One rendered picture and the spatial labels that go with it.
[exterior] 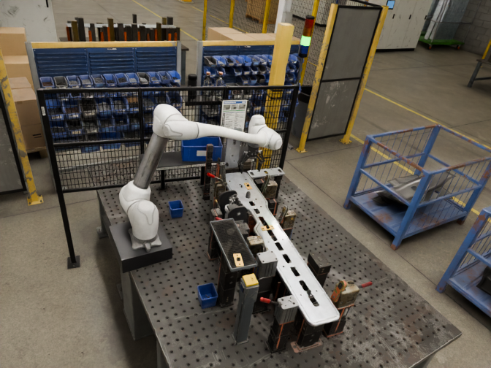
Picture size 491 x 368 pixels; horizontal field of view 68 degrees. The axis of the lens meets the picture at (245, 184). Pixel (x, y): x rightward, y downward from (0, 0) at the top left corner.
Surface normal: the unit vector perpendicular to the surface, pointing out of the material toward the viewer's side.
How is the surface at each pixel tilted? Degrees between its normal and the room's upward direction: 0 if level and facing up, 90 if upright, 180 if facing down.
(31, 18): 90
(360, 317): 0
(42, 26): 90
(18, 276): 0
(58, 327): 0
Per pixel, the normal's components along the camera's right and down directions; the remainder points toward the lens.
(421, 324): 0.11, -0.83
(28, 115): 0.60, 0.50
